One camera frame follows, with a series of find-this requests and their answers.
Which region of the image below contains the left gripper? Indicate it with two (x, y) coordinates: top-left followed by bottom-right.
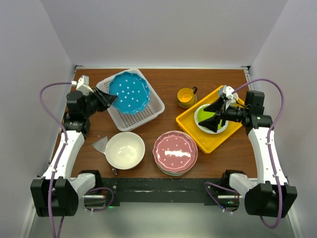
(82, 86), (117, 118)

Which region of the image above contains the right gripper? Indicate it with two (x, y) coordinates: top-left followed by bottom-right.
(199, 96), (249, 132)

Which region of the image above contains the blue polka dot plate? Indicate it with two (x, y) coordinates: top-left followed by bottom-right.
(108, 71), (150, 115)

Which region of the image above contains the pink polka dot plate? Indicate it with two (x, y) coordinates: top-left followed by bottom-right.
(153, 131), (198, 160)

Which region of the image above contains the cream pink floral plate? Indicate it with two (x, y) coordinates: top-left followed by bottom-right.
(155, 158), (197, 176)

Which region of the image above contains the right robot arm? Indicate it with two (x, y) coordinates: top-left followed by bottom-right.
(198, 86), (297, 218)

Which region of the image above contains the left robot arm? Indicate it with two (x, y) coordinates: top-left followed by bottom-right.
(30, 88), (117, 217)

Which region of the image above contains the green white bowl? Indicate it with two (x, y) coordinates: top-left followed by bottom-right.
(194, 104), (228, 134)

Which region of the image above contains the light blue mug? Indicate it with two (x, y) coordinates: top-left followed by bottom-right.
(218, 87), (239, 110)

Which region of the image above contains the white plastic basket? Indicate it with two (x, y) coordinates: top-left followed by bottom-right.
(97, 68), (165, 131)

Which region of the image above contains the yellow plastic tray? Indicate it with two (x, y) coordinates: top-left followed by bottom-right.
(176, 85), (242, 154)

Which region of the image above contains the yellow mug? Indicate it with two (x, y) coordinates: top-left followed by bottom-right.
(177, 87), (198, 102)

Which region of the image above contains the clear plastic scrap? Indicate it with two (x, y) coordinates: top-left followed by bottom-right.
(92, 136), (108, 154)

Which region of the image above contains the white ceramic bowl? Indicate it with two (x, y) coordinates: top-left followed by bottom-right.
(105, 132), (145, 170)

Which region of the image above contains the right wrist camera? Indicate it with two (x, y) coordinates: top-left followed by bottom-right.
(220, 85), (239, 105)

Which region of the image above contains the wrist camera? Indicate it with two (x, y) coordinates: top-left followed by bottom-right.
(71, 75), (92, 95)
(220, 85), (239, 105)

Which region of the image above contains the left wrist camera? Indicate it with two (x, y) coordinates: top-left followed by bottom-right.
(71, 75), (92, 95)

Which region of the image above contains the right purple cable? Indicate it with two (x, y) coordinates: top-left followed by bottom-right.
(205, 78), (285, 229)

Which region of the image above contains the purple cable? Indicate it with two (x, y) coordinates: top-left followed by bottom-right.
(205, 78), (285, 229)
(39, 81), (77, 238)

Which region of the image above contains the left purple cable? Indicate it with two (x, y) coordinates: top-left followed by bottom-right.
(39, 81), (77, 238)

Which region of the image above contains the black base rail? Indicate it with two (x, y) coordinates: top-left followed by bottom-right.
(84, 177), (241, 208)

